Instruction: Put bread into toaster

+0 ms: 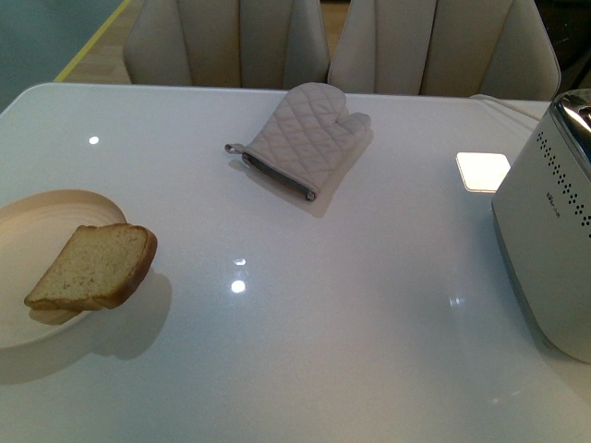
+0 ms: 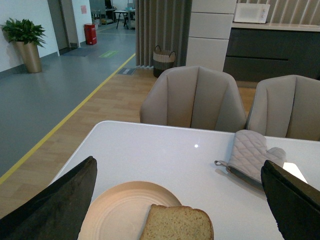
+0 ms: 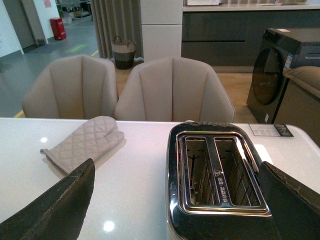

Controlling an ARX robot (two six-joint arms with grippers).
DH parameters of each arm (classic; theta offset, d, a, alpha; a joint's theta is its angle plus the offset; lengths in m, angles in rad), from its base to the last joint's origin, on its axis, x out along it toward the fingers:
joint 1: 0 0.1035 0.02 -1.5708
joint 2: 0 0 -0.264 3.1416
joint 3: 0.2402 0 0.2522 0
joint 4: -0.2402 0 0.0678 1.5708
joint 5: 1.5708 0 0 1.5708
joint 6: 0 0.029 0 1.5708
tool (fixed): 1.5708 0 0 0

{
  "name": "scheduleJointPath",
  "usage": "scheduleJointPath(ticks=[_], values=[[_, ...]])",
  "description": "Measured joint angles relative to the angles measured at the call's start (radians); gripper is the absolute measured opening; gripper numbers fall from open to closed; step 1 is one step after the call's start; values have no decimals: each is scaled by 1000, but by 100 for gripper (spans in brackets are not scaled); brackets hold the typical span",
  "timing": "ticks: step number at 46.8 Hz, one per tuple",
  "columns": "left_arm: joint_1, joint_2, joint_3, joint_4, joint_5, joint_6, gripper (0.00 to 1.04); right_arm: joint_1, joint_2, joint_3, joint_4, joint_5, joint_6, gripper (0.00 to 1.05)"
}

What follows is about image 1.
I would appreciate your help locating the slice of toast bread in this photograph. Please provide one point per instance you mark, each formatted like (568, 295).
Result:
(99, 267)

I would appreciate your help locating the beige round plate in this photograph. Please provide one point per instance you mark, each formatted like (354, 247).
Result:
(33, 232)

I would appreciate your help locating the white toaster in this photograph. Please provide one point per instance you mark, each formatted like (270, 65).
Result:
(542, 219)

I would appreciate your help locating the grey quilted oven mitt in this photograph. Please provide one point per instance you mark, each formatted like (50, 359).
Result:
(307, 138)

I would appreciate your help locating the left beige chair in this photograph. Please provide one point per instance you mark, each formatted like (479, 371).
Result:
(232, 44)

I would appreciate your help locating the beige chair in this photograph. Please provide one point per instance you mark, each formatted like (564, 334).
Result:
(446, 48)
(232, 44)

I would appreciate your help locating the right beige chair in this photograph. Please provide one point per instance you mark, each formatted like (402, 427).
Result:
(446, 48)

